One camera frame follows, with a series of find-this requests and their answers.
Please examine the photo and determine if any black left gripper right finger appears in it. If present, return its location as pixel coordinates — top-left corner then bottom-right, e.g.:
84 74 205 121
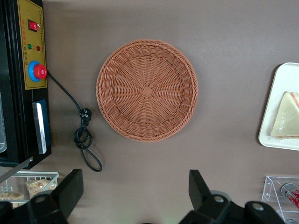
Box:
179 169 236 224

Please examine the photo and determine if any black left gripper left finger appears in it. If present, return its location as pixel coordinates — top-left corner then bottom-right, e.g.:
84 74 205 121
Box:
26 169 84 224

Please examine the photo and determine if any triangle sandwich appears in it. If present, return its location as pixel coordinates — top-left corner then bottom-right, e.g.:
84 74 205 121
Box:
270 91 299 140

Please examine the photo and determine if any round brown wicker basket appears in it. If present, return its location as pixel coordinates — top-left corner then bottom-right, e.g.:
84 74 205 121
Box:
95 39 199 142

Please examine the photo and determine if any cream plastic tray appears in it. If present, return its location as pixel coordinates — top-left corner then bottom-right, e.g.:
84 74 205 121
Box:
258 62 299 151

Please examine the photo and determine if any clear bag of brown snacks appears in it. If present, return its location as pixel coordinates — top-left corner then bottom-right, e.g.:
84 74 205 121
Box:
25 179 58 199
0 191 25 208

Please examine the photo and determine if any grey metal bar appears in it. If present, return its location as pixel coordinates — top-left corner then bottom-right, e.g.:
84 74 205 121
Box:
0 156 34 184

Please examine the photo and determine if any clear acrylic can rack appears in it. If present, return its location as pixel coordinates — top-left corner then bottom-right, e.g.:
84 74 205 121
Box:
261 175 299 224

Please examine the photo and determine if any black machine with yellow panel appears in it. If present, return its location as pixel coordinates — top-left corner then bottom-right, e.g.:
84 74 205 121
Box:
0 0 52 170

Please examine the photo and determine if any white wire basket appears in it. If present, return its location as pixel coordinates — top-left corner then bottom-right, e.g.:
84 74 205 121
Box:
0 171 59 208

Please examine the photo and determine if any black power cable with plug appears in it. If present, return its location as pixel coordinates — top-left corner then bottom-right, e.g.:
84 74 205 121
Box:
46 71 103 173

